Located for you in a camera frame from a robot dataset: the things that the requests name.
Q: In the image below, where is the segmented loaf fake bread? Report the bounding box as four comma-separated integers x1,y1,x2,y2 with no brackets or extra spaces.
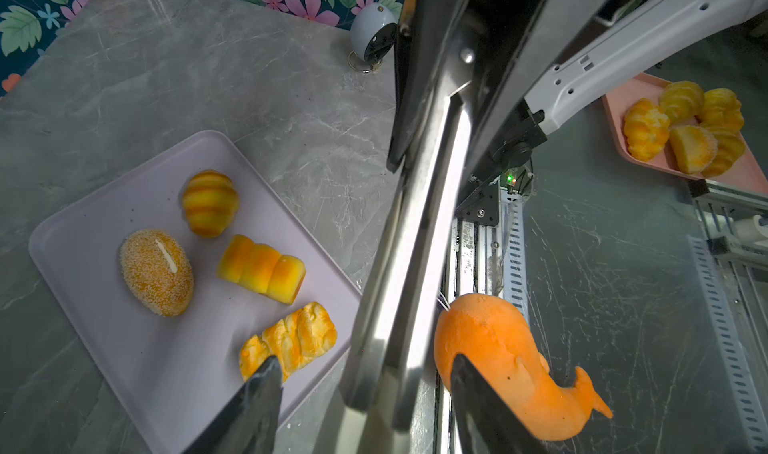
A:
217,235,306,305

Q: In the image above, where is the striped round fake bread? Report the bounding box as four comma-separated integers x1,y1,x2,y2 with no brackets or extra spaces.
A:
182,170,240,238

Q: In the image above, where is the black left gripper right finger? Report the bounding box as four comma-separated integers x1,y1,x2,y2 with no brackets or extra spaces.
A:
451,354,546,454

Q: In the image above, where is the sesame oval fake bread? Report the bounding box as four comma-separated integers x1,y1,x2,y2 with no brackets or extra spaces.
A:
119,229,194,317

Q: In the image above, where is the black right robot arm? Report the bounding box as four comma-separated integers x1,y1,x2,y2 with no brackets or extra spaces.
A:
387,0,767,227

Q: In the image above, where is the orange plush whale toy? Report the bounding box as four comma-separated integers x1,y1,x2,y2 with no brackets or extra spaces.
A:
433,293,613,441

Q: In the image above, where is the twisted glazed fake bread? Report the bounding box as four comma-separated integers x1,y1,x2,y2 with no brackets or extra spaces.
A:
239,302,338,381

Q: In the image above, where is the spare fake bread roll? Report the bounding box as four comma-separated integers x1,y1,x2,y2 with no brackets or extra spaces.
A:
697,88,745,133
623,98,670,162
701,127,746,178
669,126,717,175
659,81,704,125

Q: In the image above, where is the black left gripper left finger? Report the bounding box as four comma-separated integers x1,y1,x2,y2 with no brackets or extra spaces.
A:
184,356,283,453

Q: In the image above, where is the pink tray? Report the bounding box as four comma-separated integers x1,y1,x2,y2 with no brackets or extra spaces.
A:
603,74,767,194

